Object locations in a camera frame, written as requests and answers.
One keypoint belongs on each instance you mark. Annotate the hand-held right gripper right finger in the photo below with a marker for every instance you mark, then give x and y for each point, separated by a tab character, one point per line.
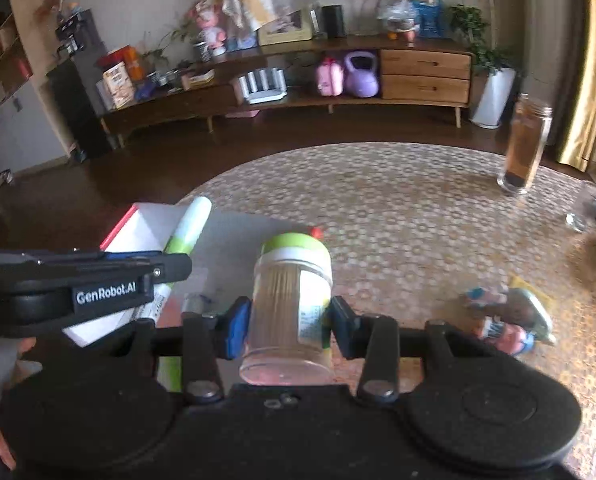
340	327

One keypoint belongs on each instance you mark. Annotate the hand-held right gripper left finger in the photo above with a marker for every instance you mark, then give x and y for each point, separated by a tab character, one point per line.
235	330

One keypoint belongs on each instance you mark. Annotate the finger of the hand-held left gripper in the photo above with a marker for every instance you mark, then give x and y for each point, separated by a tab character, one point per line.
170	267

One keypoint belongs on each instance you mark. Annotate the green and white tube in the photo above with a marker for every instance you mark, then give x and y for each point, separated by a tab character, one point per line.
190	225

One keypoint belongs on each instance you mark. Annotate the toothpick jar with green lid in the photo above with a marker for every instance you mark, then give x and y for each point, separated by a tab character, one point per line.
283	305

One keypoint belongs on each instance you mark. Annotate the red cardboard box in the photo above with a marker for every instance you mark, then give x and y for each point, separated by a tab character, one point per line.
238	240

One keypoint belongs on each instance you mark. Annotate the striped white blue toy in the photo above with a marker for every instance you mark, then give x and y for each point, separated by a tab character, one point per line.
483	299

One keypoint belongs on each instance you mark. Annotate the red orange toy figure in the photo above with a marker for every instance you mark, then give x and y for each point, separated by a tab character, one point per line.
508	335

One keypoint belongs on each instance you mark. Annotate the person's left hand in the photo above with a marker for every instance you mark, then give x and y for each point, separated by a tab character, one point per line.
3	447

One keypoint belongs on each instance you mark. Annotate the pink flat box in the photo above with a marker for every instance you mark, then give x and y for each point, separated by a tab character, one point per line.
243	113

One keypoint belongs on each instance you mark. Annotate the black cabinet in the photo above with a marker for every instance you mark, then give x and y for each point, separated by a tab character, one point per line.
80	110

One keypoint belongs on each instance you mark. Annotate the beige snack box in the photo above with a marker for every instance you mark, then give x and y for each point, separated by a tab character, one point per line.
118	87

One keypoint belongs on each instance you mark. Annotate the small white box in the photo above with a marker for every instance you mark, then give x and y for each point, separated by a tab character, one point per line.
198	80

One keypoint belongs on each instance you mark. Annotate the white router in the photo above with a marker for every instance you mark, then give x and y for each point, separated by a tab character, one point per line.
263	89

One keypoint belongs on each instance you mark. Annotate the orange box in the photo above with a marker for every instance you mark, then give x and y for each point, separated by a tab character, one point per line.
123	60

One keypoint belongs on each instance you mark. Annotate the small potted spider plant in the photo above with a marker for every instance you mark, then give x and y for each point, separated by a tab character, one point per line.
178	42

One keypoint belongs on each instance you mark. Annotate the pink doll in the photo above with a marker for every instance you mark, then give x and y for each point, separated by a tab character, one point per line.
210	30

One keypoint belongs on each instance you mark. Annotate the pink toy suitcase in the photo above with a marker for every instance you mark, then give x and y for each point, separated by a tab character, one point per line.
329	79

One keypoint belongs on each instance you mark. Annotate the black coffee machine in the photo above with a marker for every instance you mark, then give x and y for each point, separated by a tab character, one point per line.
78	35

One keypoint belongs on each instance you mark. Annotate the purple kettlebell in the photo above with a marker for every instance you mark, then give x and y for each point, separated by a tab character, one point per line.
362	77

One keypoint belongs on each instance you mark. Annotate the tall glass tea bottle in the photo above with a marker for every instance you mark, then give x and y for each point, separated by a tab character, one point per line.
523	145

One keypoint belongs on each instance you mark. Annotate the clear drinking glass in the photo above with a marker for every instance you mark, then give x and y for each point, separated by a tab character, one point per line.
580	212

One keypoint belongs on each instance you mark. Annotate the wooden sideboard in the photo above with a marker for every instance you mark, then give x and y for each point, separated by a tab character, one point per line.
423	72

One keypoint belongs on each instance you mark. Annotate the white planter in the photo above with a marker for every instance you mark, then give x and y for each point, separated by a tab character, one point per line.
493	100

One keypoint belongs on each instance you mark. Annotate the black speaker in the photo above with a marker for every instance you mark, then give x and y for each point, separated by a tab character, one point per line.
334	21

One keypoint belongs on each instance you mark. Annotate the clear plastic bag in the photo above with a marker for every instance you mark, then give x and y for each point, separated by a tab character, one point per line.
395	17

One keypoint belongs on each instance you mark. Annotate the blue bag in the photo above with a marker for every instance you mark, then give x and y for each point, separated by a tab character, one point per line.
427	19

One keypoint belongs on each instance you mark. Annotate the tall green potted plant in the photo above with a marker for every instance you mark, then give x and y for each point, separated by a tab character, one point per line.
470	15

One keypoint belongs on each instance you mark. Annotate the yellow curtain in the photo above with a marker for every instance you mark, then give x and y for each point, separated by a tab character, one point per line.
588	70

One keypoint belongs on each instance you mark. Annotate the grey standing air conditioner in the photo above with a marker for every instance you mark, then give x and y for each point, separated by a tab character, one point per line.
548	35

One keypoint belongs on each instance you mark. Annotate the wooden wall shelf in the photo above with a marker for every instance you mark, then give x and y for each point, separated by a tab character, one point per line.
8	85

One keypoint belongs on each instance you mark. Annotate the cream picture frame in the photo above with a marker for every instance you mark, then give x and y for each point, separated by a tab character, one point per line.
284	30

